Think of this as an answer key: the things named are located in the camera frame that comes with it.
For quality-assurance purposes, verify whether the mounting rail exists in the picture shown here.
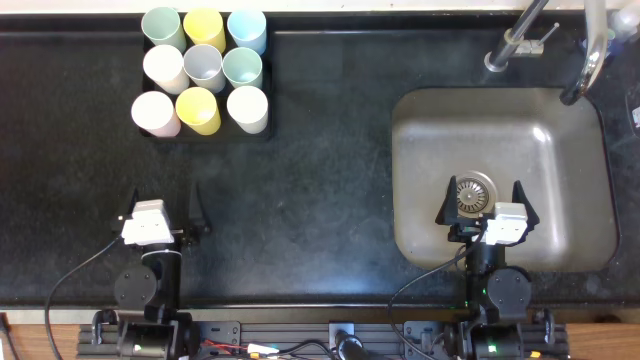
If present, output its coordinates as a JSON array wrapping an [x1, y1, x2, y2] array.
[[77, 319, 571, 360]]

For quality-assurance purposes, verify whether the white cup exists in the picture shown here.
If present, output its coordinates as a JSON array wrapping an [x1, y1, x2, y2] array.
[[226, 85, 270, 135], [142, 44, 191, 96]]

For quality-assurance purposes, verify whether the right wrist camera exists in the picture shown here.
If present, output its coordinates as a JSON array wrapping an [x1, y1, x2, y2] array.
[[483, 201, 529, 246]]

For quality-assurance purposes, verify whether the grey cup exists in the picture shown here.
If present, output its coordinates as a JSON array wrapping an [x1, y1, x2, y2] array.
[[182, 43, 226, 95]]

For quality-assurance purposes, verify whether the pink cup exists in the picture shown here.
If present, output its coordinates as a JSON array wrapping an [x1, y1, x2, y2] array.
[[130, 90, 182, 139]]

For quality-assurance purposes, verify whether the black tray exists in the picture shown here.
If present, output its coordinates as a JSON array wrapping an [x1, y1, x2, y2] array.
[[138, 9, 275, 144]]

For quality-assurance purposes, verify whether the steel sink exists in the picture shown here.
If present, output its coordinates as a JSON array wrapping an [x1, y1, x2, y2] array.
[[391, 87, 621, 274]]

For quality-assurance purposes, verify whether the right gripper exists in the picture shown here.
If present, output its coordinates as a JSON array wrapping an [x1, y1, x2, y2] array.
[[434, 174, 542, 245]]

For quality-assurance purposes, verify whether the light blue cup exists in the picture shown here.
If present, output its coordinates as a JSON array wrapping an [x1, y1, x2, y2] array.
[[226, 6, 268, 56]]

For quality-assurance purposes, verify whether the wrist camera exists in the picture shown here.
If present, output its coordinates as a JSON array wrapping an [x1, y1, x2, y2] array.
[[483, 201, 529, 246], [120, 198, 175, 247]]

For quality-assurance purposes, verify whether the green cup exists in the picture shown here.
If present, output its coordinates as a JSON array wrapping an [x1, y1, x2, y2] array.
[[140, 6, 187, 52], [221, 46, 264, 91]]

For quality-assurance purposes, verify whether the yellow cup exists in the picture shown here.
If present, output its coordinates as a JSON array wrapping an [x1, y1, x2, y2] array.
[[182, 6, 227, 54], [174, 86, 222, 137]]

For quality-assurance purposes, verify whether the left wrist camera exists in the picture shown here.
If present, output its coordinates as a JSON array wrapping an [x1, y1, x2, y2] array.
[[120, 198, 175, 247]]

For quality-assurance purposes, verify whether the steel tap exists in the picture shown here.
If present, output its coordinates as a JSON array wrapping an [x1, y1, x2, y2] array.
[[483, 0, 612, 107]]

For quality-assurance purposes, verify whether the blue soap bottle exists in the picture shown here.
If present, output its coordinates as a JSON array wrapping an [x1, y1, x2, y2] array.
[[579, 2, 640, 59]]

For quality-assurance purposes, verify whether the black cable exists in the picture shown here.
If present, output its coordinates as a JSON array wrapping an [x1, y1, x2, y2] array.
[[43, 236, 124, 360], [386, 225, 487, 360]]

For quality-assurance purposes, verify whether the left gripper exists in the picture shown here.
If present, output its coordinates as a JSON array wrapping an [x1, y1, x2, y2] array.
[[119, 181, 213, 248]]

